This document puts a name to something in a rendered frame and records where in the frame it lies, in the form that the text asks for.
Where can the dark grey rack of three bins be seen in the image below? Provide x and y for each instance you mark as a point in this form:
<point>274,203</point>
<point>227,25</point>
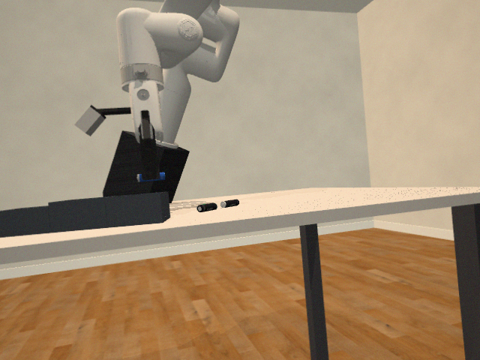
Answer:
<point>86,214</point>

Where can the black aa battery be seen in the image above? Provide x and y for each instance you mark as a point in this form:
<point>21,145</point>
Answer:
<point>207,207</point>
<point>229,203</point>

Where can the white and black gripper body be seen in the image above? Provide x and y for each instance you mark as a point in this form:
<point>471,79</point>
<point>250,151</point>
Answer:
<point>149,101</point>

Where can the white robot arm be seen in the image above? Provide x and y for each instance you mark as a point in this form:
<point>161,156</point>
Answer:
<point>173,34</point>

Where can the blue aa battery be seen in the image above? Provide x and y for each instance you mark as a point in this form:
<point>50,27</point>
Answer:
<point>162,177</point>

